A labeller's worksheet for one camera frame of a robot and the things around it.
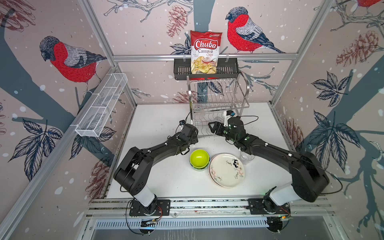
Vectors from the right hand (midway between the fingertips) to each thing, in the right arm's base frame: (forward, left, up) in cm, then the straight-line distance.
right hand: (210, 127), depth 84 cm
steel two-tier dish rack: (+42, 0, -17) cm, 45 cm away
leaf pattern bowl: (-20, +5, -11) cm, 23 cm away
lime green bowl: (-14, +6, -13) cm, 20 cm away
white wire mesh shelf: (-11, +58, +15) cm, 61 cm away
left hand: (-1, +11, -8) cm, 13 cm away
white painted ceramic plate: (-18, -10, -16) cm, 26 cm away
